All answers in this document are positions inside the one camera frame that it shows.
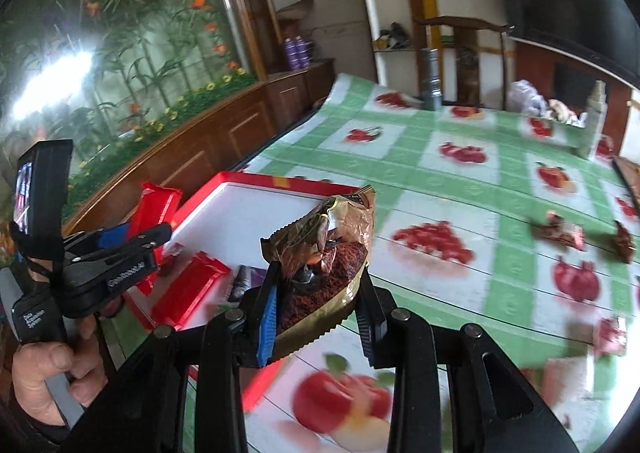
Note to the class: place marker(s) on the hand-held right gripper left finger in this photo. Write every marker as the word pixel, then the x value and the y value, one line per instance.
pixel 267 328

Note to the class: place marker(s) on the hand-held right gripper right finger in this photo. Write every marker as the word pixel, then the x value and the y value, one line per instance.
pixel 367 328

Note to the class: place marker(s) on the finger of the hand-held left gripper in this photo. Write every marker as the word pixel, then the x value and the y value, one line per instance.
pixel 115 235
pixel 150 240

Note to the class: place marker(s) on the long red snack packet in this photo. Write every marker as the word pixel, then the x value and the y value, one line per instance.
pixel 192 285
pixel 157 205

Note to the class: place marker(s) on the black purple snack packet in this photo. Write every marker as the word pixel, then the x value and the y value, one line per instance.
pixel 245 280

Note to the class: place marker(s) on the gold brown snack packet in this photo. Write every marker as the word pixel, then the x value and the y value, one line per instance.
pixel 330 253

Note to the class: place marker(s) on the red gift box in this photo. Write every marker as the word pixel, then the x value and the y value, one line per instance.
pixel 240 213

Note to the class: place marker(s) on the dark red foil snack packet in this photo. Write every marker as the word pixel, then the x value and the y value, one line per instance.
pixel 557 233

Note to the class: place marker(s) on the pink snack packet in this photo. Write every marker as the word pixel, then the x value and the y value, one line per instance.
pixel 610 333

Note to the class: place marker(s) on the dark red triangular snack packet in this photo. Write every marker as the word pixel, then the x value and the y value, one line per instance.
pixel 625 243

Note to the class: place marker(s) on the person's left hand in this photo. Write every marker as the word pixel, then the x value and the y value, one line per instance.
pixel 35 368

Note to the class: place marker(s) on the brown wooden cabinet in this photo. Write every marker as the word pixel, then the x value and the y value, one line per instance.
pixel 200 153

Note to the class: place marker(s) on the purple bottle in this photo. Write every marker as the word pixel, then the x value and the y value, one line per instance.
pixel 290 55
pixel 303 53

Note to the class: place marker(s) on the grey metal cup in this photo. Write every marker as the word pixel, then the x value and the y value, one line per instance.
pixel 430 78

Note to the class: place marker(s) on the torn cardboard box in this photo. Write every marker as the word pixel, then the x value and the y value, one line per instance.
pixel 295 15

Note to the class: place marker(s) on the white plastic bag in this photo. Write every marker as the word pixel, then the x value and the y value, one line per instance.
pixel 525 95

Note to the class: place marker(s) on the wooden chair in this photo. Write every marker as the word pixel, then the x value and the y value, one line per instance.
pixel 467 63

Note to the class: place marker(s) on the beige crumpled bag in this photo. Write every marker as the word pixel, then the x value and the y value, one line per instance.
pixel 565 112

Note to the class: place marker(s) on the dark bundled object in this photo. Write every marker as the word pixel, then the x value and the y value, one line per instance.
pixel 394 36

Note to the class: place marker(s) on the white spray bottle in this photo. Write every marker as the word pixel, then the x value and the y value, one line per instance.
pixel 592 128

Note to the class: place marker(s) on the brown patterned bag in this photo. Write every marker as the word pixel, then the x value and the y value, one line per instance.
pixel 630 178

